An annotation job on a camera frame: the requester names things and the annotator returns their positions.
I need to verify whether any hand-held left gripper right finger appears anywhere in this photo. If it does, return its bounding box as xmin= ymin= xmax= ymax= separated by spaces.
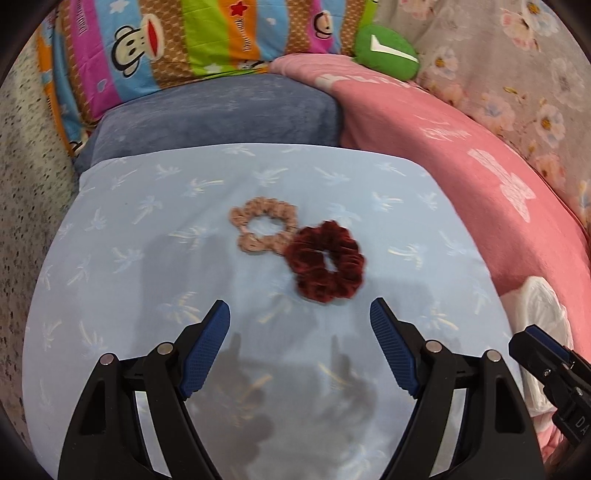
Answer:
xmin=369 ymin=296 xmax=548 ymax=480

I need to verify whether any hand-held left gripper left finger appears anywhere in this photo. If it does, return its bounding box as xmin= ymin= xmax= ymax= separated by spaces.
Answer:
xmin=58 ymin=300 xmax=232 ymax=480

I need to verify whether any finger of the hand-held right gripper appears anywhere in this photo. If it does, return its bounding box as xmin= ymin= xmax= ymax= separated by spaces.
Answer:
xmin=526 ymin=325 xmax=571 ymax=363
xmin=508 ymin=331 xmax=568 ymax=393

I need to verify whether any small bin with white bag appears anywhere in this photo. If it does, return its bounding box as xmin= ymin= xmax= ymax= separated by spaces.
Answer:
xmin=501 ymin=276 xmax=575 ymax=416

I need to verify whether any dark red velvet scrunchie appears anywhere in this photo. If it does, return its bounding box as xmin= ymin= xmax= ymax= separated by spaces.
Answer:
xmin=284 ymin=220 xmax=366 ymax=304

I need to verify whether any beige scrunchie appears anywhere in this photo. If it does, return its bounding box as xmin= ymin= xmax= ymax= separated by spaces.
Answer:
xmin=229 ymin=198 xmax=300 ymax=256

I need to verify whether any pink blanket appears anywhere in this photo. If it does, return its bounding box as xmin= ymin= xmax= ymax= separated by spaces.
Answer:
xmin=270 ymin=53 xmax=591 ymax=467

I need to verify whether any blue-grey cushion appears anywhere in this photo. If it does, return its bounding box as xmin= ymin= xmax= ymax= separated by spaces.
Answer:
xmin=74 ymin=74 xmax=345 ymax=174

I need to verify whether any grey floral quilt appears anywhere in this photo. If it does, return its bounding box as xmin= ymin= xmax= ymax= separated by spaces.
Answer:
xmin=374 ymin=0 xmax=591 ymax=223

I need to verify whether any green round cushion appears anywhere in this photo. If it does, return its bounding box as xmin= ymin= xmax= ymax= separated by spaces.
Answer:
xmin=353 ymin=24 xmax=421 ymax=82

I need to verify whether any colourful monkey print pillow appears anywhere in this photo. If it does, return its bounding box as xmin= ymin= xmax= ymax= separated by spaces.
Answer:
xmin=34 ymin=0 xmax=379 ymax=158

